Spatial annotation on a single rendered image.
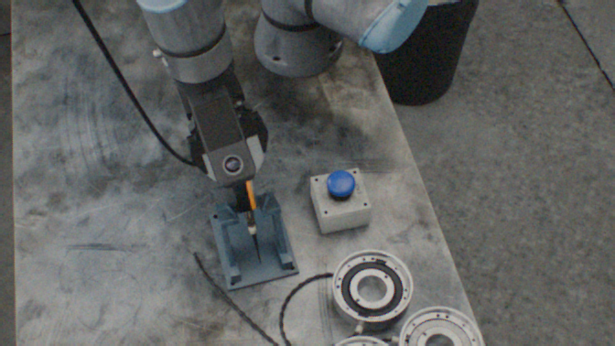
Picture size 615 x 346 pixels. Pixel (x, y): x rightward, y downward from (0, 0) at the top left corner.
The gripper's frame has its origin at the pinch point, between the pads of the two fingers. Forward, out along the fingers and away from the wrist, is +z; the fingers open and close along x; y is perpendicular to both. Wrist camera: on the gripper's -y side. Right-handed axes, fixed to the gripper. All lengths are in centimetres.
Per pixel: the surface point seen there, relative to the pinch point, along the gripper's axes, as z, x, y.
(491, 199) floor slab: 99, -65, 36
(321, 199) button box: 9.1, -9.6, -1.5
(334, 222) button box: 11.2, -10.1, -4.6
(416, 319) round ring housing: 11.4, -14.5, -22.2
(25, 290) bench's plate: 9.2, 33.1, 1.8
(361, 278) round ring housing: 11.0, -10.2, -14.1
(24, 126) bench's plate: 9.3, 28.9, 31.3
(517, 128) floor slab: 101, -84, 55
